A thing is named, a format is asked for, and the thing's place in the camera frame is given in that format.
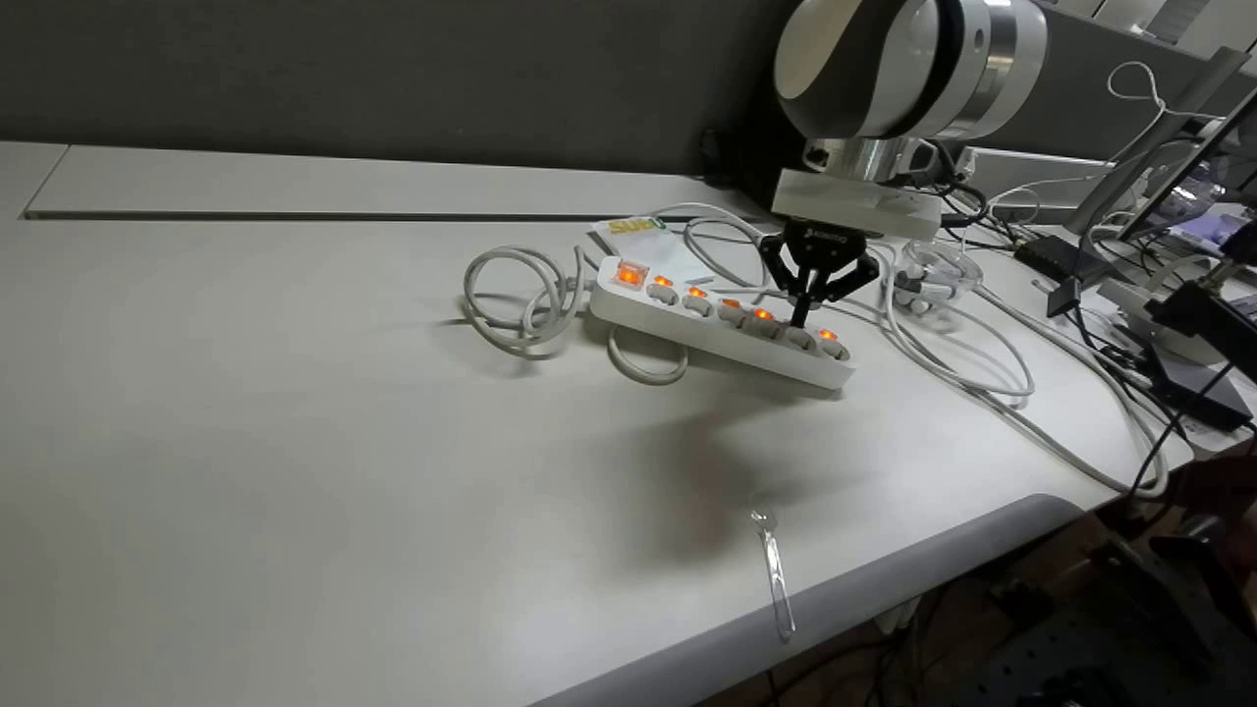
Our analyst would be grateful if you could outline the clear plastic packet yellow label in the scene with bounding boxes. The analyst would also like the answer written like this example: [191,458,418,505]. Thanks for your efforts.
[583,213,719,288]

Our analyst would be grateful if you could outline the grey partition screen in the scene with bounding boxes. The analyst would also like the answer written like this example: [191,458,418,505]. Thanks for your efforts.
[0,0,801,175]

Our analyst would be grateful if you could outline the black power adapter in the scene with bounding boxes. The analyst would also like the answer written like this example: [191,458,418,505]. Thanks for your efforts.
[1144,278,1257,383]

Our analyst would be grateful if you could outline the black cable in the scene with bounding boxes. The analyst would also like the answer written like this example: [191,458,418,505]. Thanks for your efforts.
[1016,230,1257,501]

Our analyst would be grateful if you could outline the clear plastic clip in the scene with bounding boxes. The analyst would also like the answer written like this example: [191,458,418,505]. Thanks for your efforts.
[748,501,801,646]

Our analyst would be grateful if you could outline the white multi-socket power strip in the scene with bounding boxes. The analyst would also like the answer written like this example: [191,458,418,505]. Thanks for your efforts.
[583,252,855,396]

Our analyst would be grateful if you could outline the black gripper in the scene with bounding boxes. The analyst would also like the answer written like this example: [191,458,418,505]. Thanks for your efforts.
[760,218,885,331]

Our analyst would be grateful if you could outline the white wrist mounting plate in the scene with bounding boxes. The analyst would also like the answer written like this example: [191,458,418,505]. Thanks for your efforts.
[765,165,952,242]

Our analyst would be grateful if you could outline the thin white looped wire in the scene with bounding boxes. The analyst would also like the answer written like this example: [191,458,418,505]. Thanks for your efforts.
[1103,53,1171,132]

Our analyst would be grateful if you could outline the white power cable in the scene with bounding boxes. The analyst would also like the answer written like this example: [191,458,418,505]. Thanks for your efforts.
[454,200,1171,498]

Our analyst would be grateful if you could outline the clear plastic holder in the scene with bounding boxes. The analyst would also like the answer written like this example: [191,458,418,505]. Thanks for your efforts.
[892,235,987,331]

